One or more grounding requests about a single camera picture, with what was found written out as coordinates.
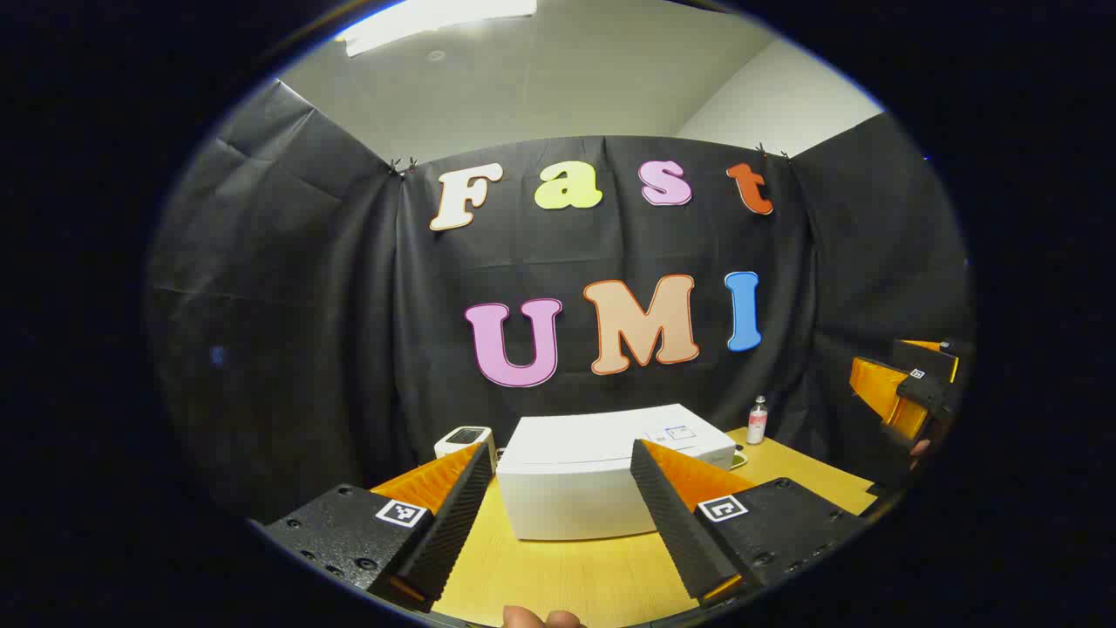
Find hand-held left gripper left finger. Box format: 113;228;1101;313
262;440;496;613

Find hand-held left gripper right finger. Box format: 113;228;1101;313
629;439;873;607

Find white microwave oven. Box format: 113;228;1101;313
495;403;738;542

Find white toaster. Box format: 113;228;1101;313
433;426;498;465

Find black backdrop cloth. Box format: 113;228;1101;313
146;78;973;524

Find ceiling light panel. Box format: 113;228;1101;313
336;0;537;58

